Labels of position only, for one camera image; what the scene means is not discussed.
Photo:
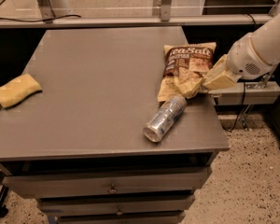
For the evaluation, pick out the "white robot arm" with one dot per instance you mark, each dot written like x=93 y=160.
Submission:
x=272 y=30

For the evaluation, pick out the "metal frame rail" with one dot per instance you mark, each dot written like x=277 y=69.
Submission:
x=71 y=22

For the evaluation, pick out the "grey drawer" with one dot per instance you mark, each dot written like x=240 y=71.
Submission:
x=117 y=205
x=137 y=218
x=107 y=183

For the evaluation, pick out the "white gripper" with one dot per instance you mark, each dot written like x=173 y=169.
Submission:
x=244 y=60

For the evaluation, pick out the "top grey drawer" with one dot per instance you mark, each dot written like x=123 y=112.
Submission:
x=107 y=183

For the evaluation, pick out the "yellow sponge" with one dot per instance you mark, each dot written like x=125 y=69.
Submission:
x=17 y=89

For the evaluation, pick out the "bottom grey drawer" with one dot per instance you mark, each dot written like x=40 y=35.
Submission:
x=137 y=218

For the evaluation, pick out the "middle grey drawer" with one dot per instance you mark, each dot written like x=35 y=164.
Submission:
x=117 y=205

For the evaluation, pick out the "silver blue redbull can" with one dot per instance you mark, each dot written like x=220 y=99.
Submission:
x=165 y=118

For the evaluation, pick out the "grey drawer cabinet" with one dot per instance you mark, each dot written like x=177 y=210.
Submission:
x=99 y=89

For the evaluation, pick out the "brown sea salt chip bag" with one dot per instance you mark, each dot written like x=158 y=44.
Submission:
x=185 y=69

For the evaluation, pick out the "black stand foot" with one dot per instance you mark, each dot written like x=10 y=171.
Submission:
x=3 y=208

